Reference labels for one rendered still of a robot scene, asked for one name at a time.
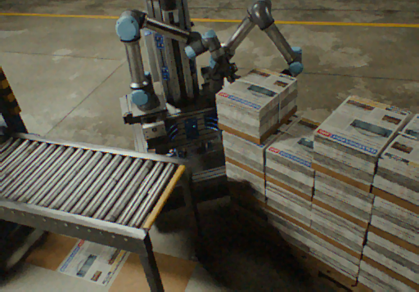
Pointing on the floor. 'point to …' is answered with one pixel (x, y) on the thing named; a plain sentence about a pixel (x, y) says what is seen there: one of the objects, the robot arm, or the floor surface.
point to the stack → (407, 231)
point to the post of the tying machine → (15, 123)
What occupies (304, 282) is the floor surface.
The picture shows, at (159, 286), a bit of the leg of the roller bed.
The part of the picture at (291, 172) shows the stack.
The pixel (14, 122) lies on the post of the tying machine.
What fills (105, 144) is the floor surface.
